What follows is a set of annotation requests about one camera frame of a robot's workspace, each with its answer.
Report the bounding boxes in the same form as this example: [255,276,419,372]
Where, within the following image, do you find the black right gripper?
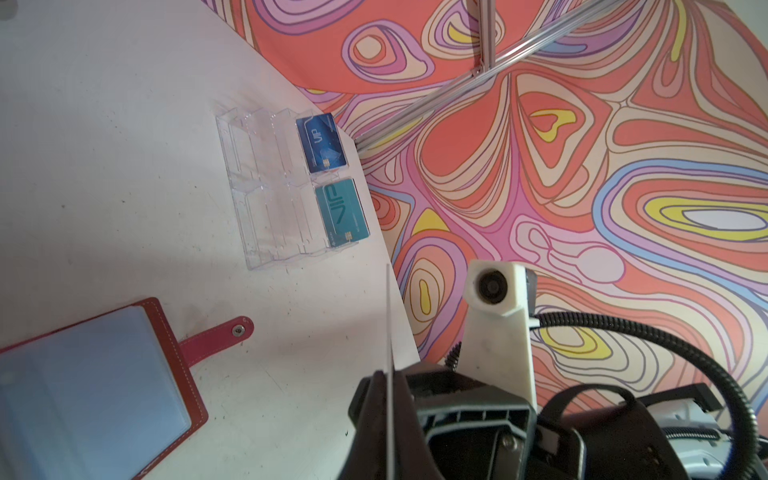
[338,365,586,480]

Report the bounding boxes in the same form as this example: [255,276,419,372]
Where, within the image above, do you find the red leather card holder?
[0,296,256,480]

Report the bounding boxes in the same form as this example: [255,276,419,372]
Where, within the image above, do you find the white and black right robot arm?
[340,305,767,479]

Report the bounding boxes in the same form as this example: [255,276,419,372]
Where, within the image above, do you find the teal credit card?
[315,178,370,248]

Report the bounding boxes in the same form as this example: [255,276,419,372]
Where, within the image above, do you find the clear plastic card tray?
[216,108,361,270]

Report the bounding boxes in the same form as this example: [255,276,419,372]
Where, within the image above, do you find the blue VIP credit card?
[295,113,348,174]

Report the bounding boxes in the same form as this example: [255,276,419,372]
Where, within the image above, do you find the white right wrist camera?
[457,260,538,407]

